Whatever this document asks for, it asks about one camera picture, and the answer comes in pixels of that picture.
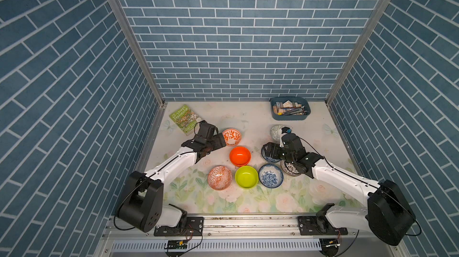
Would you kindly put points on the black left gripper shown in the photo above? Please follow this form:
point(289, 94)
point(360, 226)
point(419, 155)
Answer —
point(218, 144)

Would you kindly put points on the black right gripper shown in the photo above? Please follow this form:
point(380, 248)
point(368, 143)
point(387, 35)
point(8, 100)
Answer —
point(275, 147)

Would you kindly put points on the orange floral bowl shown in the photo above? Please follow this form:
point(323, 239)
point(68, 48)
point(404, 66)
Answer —
point(232, 137)

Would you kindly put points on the brown patterned white bowl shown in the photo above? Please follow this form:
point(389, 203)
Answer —
point(289, 169)

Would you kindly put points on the blue floral bowl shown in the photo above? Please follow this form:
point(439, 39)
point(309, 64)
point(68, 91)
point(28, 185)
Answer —
point(270, 154)
point(270, 176)

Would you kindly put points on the green patterned bowl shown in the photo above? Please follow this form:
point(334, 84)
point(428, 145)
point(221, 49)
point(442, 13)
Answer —
point(274, 132)

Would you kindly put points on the orange geometric patterned bowl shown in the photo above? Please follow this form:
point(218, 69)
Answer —
point(220, 178)

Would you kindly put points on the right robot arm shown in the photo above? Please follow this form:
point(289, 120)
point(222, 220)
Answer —
point(384, 209)

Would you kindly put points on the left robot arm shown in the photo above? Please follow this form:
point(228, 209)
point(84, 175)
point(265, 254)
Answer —
point(141, 202)

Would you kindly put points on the plain orange bowl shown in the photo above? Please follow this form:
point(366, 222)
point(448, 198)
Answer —
point(240, 156)

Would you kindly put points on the green paperback book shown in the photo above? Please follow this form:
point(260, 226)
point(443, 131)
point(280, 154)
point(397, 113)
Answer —
point(185, 119)

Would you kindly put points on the teal plastic bin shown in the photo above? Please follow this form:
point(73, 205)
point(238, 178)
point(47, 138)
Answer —
point(293, 99)

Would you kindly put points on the lime green bowl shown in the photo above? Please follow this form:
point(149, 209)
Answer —
point(246, 177)

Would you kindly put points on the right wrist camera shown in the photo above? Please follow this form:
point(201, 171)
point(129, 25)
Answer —
point(282, 132)

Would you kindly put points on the metal mounting rail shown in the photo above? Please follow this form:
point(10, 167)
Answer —
point(243, 235)

